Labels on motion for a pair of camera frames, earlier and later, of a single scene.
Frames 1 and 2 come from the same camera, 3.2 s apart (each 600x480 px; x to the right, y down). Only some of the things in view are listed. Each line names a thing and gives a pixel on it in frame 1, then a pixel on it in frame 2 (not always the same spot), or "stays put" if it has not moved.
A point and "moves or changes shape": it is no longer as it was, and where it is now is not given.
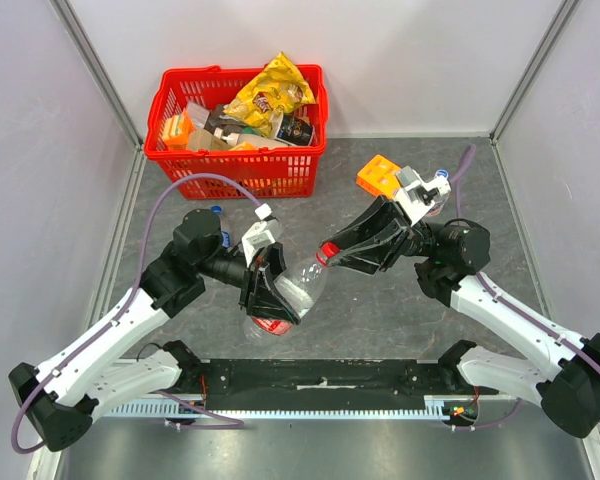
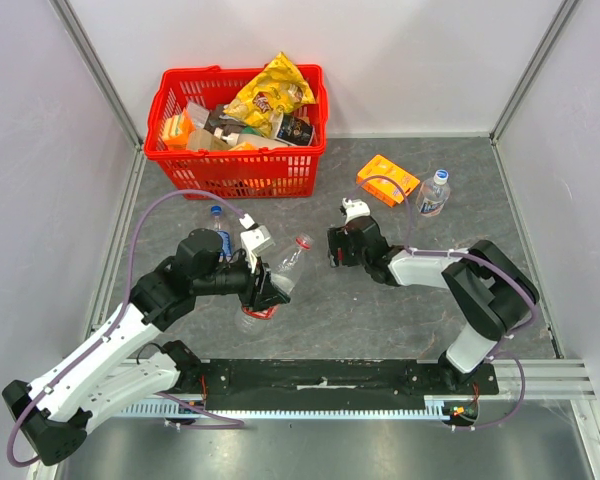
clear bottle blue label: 225,232 stays put
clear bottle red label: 303,290 moves or changes shape
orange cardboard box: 379,177 stays put
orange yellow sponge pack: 176,131 stays put
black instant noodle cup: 295,131 stays put
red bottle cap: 330,249 moves or changes shape
